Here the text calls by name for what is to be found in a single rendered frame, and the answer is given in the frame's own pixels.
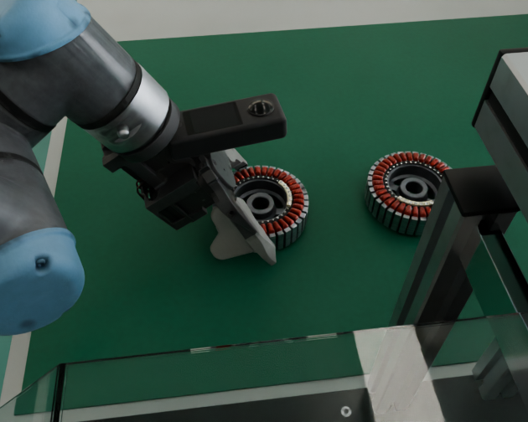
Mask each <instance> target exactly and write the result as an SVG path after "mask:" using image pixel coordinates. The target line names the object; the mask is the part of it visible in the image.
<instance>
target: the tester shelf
mask: <svg viewBox="0 0 528 422"><path fill-rule="evenodd" d="M472 126H473V127H474V128H475V129H476V130H477V132H478V134H479V136H480V138H481V139H482V141H483V143H484V145H485V146H486V148H487V150H488V152H489V154H490V156H491V157H492V159H493V161H494V163H495V165H496V167H497V168H498V170H499V171H500V174H501V176H502V178H503V179H504V180H505V183H506V185H507V187H508V188H509V190H510V192H511V194H512V195H513V197H514V199H515V201H516V203H517V204H518V206H519V208H520V211H521V212H522V213H523V215H524V217H525V219H526V221H527V223H528V47H527V48H515V49H500V51H499V52H498V55H497V57H496V60H495V62H494V66H493V68H492V70H491V73H490V75H489V78H488V81H487V84H486V86H485V88H484V92H483V94H482V96H481V99H480V102H479V105H478V107H477V110H476V112H475V114H474V118H473V120H472Z"/></svg>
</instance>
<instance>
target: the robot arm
mask: <svg viewBox="0 0 528 422"><path fill-rule="evenodd" d="M65 116H66V117H67V118H69V119H70V120H71V121H73V122H74V123H75V124H76V125H77V126H79V127H81V128H82V129H84V130H85V131H86V132H88V133H89V134H90V135H92V136H93V137H94V138H95V139H96V140H97V141H99V142H100V143H101V149H102V151H103V153H104V157H103V158H102V164H103V167H105V168H106V169H108V170H109V171H111V172H112V173H114V172H115V171H117V170H118V169H120V168H121V169H122V170H123V171H125V172H126V173H128V174H129V175H130V176H132V177H133V178H135V179H136V180H137V182H136V186H137V194H138V195H139V196H140V197H141V198H142V199H143V200H144V202H145V207H146V209H147V210H148V211H150V212H151V213H153V214H154V215H156V216H157V217H159V218H160V219H161V220H162V221H164V222H165V223H166V224H168V225H170V226H171V227H172V228H174V229H175V230H179V229H181V228H183V227H184V226H185V225H187V224H189V223H191V222H192V223H193V222H194V221H196V220H198V219H200V218H202V217H203V216H205V215H206V214H207V208H208V207H209V206H211V205H212V204H214V203H215V205H216V206H215V207H214V208H213V210H212V212H211V219H212V221H213V223H214V224H215V226H216V228H217V229H218V234H217V236H216V237H215V240H214V241H213V243H212V244H211V246H210V251H211V253H212V255H213V256H214V257H215V258H216V259H219V260H226V259H229V258H233V257H236V256H239V255H245V254H249V253H252V252H256V253H258V254H259V255H260V256H261V257H262V258H263V259H264V260H265V261H266V262H267V263H268V264H270V265H274V264H276V263H277V262H276V250H275V245H274V243H272V241H271V240H270V239H269V238H268V236H267V234H266V233H265V231H264V229H263V228H262V227H261V226H260V225H259V223H257V221H256V219H255V218H254V216H253V214H252V212H251V210H250V209H249V207H248V206H247V204H246V202H245V201H244V200H243V199H241V198H238V197H236V195H235V194H234V193H233V192H232V190H231V189H232V188H234V187H236V181H235V178H234V174H233V172H232V168H234V169H235V170H237V171H239V169H241V168H243V167H244V168H245V169H246V167H247V166H248V164H247V161H246V160H245V159H244V158H243V157H242V156H241V155H240V153H239V152H238V151H237V150H236V149H235V148H237V147H243V146H248V145H252V144H257V143H260V142H268V141H272V140H276V139H280V138H284V137H285V136H286V135H287V118H286V117H285V115H284V112H283V110H282V107H281V105H280V103H279V101H278V98H277V96H276V95H275V94H273V93H269V94H265V95H257V96H252V97H248V98H244V99H239V100H232V101H227V102H223V103H219V104H214V105H207V106H202V107H198V108H194V109H189V110H185V111H179V108H178V106H177V105H176V104H175V103H174V102H173V101H172V100H171V99H170V98H169V97H168V93H167V91H166V90H165V89H164V88H163V87H162V86H161V85H160V84H159V83H158V82H157V81H156V80H155V79H154V78H153V77H152V76H151V75H150V74H149V73H148V72H147V71H146V70H145V69H144V68H143V67H142V66H141V65H140V64H139V63H138V62H136V61H135V60H134V59H133V58H132V56H131V55H130V54H129V53H128V52H127V51H126V50H125V49H124V48H123V47H122V46H121V45H120V44H119V43H118V42H117V41H116V40H115V39H114V38H113V37H112V36H111V35H110V34H109V33H108V32H107V31H106V30H105V29H104V28H103V27H102V26H101V25H100V24H99V23H98V22H97V21H96V20H95V19H94V18H93V17H92V16H91V13H90V12H89V10H88V9H87V8H86V7H85V6H84V5H82V4H80V3H78V2H77V1H76V0H0V336H12V335H18V334H23V333H26V332H31V331H34V330H37V329H40V328H41V327H45V326H47V325H49V324H50V323H52V322H54V321H56V320H57V319H59V318H60V317H61V316H62V314H63V313H64V312H66V311H68V310H69V309H70V308H71V307H72V306H73V305H74V304H75V303H76V302H77V300H78V299H79V297H80V294H81V292H82V290H83V287H84V284H85V272H84V269H83V266H82V264H81V262H80V257H79V256H78V253H77V251H76V248H75V243H76V242H75V236H74V235H73V234H72V233H71V232H70V231H69V230H68V229H67V227H66V225H65V221H64V220H63V218H62V215H61V213H60V211H59V208H58V206H57V204H56V202H55V200H54V197H53V195H52V193H51V191H50V189H49V186H48V184H47V182H46V180H45V177H44V175H43V173H42V170H41V168H40V166H39V163H38V161H37V159H36V157H35V155H34V152H33V150H32V148H33V147H35V146H36V145H37V144H38V143H39V142H40V141H41V140H42V139H43V138H44V137H46V136H47V135H48V134H49V133H50V132H51V131H52V130H53V129H54V128H55V127H56V125H57V123H59V122H60V121H61V120H62V119H63V118H64V117H65ZM138 183H140V185H139V186H138V185H137V184H138ZM138 189H141V193H139V192H138ZM148 193H149V196H150V198H149V197H148ZM171 221H172V222H171Z"/></svg>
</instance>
